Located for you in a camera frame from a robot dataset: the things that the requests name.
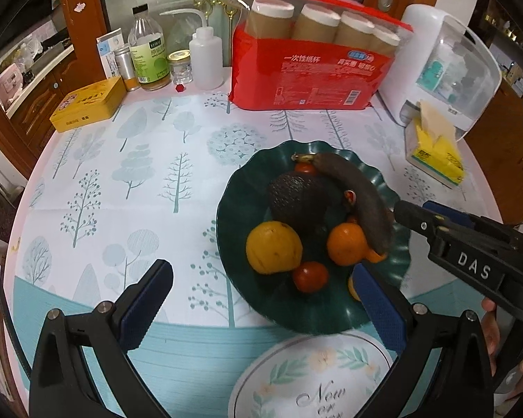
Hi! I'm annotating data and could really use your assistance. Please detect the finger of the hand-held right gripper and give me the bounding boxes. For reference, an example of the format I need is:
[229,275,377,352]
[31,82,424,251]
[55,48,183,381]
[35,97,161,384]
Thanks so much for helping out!
[393,201,452,241]
[422,201,482,229]

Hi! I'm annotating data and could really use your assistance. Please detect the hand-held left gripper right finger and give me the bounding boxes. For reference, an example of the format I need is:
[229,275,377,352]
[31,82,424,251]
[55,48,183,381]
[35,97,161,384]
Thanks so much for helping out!
[351,261,495,418]

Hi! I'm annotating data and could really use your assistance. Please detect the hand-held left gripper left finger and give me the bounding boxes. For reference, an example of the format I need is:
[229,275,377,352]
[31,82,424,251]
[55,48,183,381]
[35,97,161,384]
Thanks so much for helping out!
[28,259,175,418]

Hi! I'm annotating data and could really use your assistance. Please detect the dark avocado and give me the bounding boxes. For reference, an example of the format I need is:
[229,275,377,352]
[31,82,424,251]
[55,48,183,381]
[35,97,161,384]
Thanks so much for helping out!
[268,173,332,238]

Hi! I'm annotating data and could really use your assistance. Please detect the dark green wavy plate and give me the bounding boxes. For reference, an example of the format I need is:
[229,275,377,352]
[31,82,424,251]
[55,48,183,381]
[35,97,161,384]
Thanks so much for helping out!
[215,140,412,337]

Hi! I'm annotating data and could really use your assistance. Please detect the person's right hand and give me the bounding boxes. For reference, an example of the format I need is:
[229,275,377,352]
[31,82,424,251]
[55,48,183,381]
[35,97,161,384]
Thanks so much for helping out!
[480,298,523,375]

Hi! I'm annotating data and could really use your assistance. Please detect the dark overripe banana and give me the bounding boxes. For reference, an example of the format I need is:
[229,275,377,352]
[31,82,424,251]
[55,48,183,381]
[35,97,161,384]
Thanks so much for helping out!
[293,152,394,255]

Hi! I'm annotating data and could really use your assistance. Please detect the yellow tissue box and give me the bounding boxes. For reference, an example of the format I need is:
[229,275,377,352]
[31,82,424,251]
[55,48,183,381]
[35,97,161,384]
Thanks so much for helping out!
[404,99,466,189]

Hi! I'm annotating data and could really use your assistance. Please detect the white floral plate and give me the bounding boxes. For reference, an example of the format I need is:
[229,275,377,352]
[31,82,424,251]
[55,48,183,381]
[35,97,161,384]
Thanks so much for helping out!
[227,330,395,418]

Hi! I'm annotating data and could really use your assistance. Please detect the yellow citrus fruit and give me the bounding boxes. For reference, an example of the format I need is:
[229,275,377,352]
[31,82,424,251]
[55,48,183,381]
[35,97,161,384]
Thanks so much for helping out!
[246,221,303,275]

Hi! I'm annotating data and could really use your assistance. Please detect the white sterilizer appliance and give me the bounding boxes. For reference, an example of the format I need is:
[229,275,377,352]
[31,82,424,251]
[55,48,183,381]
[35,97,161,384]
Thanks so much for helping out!
[377,3,503,142]

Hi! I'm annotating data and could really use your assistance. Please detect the red pack of paper cups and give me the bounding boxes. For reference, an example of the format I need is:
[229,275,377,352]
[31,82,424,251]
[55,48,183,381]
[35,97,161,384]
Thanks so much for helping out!
[217,0,415,111]

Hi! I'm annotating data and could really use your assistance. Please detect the yellow tin box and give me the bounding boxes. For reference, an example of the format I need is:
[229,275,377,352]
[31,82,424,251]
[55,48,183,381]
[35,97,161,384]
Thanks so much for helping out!
[49,75,127,133]

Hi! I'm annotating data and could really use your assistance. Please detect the silver metal can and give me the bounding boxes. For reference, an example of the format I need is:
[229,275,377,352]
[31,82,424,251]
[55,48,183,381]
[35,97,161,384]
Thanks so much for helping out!
[113,45,141,92]

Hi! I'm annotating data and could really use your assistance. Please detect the small jar with gold lid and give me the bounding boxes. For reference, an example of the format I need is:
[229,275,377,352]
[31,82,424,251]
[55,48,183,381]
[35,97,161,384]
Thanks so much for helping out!
[166,50,193,85]

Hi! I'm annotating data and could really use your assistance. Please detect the clear bottle with green label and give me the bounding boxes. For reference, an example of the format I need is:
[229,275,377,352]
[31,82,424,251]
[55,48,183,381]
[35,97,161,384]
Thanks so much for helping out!
[128,4,172,92]

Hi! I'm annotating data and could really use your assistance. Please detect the white squeeze bottle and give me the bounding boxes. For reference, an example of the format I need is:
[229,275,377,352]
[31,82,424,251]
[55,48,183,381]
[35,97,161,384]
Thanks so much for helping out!
[159,8,224,91]

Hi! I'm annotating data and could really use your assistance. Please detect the white and blue box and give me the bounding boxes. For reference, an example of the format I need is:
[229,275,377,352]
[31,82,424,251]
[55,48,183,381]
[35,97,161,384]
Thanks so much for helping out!
[96,28,127,80]

